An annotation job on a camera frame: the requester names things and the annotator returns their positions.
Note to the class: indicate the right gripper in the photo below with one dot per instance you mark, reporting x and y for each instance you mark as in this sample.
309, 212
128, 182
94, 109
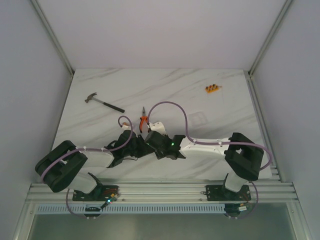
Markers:
160, 154

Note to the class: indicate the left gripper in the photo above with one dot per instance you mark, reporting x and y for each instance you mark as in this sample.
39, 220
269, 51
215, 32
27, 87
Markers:
130, 136

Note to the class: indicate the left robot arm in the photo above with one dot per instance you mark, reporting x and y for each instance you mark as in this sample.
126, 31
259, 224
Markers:
64, 167

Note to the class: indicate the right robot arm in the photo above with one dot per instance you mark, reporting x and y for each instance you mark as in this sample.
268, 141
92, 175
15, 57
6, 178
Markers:
242, 155

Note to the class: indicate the orange fuse holder block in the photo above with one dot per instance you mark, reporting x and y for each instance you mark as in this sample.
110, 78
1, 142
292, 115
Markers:
212, 88

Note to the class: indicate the claw hammer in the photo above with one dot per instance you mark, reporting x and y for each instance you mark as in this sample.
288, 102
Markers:
92, 97

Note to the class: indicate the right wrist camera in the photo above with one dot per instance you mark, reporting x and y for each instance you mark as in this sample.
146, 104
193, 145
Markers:
157, 127

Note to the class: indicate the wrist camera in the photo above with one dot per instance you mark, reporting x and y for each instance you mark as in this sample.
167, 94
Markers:
128, 128
157, 127

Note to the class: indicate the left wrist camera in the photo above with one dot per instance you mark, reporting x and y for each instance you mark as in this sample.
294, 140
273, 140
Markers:
128, 128

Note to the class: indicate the orange handled pliers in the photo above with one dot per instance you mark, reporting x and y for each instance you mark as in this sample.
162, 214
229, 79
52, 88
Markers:
143, 125

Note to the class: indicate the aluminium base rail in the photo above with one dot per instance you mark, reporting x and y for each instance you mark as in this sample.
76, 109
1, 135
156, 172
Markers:
169, 191

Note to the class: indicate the white slotted cable duct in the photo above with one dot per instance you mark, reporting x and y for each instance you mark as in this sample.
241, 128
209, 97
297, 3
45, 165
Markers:
132, 208

